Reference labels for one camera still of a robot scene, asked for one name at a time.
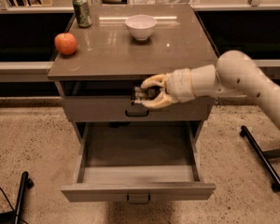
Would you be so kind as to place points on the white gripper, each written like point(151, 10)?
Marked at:
point(181, 86)

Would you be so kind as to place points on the dark rxbar chocolate bar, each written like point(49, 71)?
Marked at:
point(139, 95)

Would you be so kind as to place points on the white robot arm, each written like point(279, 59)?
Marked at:
point(233, 73)

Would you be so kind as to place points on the grey drawer cabinet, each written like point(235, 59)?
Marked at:
point(110, 62)

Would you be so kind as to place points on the closed grey upper drawer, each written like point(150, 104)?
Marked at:
point(103, 108)

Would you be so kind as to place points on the open grey lower drawer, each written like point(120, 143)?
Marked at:
point(155, 158)

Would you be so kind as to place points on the white bowl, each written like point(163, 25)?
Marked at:
point(141, 27)

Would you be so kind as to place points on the red apple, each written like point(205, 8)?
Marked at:
point(65, 43)

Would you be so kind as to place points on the green soda can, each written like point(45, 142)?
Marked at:
point(81, 8)

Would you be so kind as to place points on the black right base leg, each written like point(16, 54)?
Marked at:
point(265, 157)

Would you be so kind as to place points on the black base leg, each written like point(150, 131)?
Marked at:
point(14, 216)
point(265, 157)

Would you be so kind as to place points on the metal railing beam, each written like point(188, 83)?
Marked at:
point(38, 71)

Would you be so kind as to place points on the black left base leg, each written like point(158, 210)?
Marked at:
point(14, 216)

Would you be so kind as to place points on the black upper drawer handle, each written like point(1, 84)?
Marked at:
point(136, 114)

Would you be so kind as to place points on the black drawer handle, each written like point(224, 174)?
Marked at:
point(138, 198)
point(136, 114)

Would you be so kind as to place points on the black lower drawer handle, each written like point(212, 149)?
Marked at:
point(138, 198)

